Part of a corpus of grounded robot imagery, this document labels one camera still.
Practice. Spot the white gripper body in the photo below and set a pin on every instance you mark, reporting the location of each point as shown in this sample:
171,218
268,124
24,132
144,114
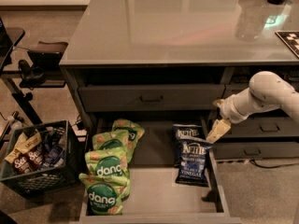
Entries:
227,110

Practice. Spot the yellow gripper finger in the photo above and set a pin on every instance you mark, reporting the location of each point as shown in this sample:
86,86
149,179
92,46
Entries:
219,128

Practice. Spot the blue kettle chip bag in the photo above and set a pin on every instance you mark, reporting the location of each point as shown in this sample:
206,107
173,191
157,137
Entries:
180,130
192,161

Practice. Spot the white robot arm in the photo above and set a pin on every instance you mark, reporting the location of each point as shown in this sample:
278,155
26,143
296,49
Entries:
266,76

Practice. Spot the grey top right drawer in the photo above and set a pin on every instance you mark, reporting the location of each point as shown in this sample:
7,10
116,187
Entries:
233,89

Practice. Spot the grey middle right drawer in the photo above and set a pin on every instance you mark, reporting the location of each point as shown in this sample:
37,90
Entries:
264,127

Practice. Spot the grey bottom right drawer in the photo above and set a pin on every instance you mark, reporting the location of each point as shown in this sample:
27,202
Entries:
256,150

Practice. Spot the rear green Dang chip bag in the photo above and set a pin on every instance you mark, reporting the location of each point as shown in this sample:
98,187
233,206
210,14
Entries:
135,133

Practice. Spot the green dang chip bag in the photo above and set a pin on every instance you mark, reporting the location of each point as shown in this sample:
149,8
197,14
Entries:
108,140
135,133
105,194
107,162

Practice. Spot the open grey middle drawer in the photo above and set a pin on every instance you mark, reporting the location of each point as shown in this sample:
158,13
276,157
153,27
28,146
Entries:
155,197

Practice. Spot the grey counter cabinet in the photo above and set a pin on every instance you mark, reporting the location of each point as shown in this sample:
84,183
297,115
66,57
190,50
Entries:
160,42

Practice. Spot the grey top left drawer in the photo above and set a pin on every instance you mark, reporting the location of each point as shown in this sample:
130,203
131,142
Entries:
149,97

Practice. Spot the front green Dang chip bag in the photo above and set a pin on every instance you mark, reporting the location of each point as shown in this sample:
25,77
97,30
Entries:
105,194

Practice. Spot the yellow snack bag in crate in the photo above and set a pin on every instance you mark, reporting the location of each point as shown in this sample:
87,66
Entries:
22,146

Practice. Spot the red brown snack bag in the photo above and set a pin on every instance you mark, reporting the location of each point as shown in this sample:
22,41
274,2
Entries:
28,162

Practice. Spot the black white marker board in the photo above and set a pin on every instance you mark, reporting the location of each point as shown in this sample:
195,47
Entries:
291,40

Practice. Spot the blue snack bags in crate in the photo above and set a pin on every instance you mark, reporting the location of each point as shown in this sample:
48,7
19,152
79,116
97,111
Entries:
54,149

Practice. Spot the dark green plastic crate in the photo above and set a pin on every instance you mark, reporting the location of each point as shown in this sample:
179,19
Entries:
40,182

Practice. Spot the black tool on shelf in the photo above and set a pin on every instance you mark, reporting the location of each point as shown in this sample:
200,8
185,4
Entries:
31,74

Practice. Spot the black desk frame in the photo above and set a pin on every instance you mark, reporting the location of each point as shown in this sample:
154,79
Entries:
13,79

